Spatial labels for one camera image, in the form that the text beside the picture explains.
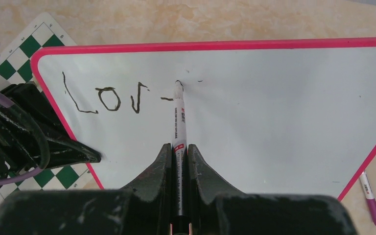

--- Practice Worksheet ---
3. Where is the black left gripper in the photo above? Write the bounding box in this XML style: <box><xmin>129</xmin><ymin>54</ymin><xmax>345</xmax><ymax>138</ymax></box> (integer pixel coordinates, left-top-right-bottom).
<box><xmin>0</xmin><ymin>82</ymin><xmax>102</xmax><ymax>200</ymax></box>

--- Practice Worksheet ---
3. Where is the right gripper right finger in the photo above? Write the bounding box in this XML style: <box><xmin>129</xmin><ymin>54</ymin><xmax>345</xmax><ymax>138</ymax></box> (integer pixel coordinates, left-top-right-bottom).
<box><xmin>188</xmin><ymin>144</ymin><xmax>243</xmax><ymax>235</ymax></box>

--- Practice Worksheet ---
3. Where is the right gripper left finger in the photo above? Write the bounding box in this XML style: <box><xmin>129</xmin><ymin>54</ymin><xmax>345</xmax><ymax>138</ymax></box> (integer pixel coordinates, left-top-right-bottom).
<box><xmin>120</xmin><ymin>143</ymin><xmax>171</xmax><ymax>235</ymax></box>

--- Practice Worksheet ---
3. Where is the black whiteboard marker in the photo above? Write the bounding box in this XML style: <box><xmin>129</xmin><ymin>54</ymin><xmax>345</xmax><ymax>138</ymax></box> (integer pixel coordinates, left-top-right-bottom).
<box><xmin>171</xmin><ymin>80</ymin><xmax>190</xmax><ymax>235</ymax></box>

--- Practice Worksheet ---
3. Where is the pink framed whiteboard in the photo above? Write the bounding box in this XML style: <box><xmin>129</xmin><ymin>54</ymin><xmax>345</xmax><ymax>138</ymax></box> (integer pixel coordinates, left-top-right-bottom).
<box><xmin>31</xmin><ymin>38</ymin><xmax>376</xmax><ymax>198</ymax></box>

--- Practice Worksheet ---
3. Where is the purple whiteboard marker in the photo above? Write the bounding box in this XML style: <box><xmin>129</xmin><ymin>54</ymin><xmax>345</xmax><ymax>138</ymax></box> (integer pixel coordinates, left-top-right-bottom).
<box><xmin>359</xmin><ymin>171</ymin><xmax>376</xmax><ymax>225</ymax></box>

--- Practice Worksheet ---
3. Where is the green white chessboard mat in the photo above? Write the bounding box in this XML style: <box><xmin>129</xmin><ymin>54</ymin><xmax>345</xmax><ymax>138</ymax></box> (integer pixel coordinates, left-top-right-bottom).
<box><xmin>0</xmin><ymin>13</ymin><xmax>93</xmax><ymax>203</ymax></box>

